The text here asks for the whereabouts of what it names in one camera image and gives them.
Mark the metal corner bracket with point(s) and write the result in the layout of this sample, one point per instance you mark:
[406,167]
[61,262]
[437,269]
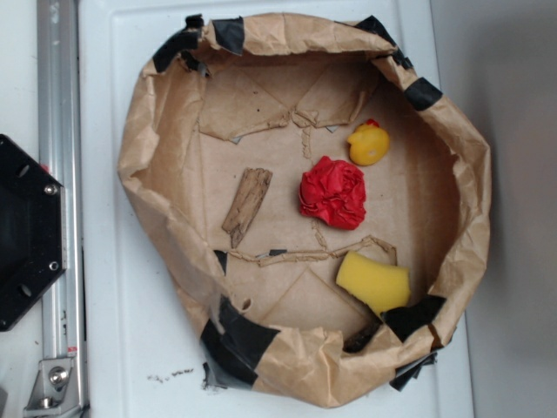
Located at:
[55,390]

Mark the aluminium extrusion rail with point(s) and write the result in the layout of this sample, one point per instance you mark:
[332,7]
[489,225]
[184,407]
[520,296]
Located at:
[63,305]

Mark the dark bark piece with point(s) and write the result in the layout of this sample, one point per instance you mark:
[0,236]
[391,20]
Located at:
[358,341]

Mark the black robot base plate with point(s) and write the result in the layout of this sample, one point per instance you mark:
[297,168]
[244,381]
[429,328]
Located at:
[32,242]

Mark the brown paper bag bin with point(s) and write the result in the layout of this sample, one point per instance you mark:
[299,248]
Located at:
[279,91]

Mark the brown wood piece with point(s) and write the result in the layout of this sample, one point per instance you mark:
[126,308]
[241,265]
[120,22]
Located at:
[251,192]

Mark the red crumpled paper ball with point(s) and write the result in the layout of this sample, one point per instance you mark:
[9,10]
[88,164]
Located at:
[335,192]

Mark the yellow rubber duck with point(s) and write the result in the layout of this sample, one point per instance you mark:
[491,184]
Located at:
[368,144]

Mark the yellow sponge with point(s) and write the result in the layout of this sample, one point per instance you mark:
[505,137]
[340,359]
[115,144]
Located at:
[380,286]

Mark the white tray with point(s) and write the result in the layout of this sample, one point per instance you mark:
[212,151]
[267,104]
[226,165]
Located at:
[144,358]

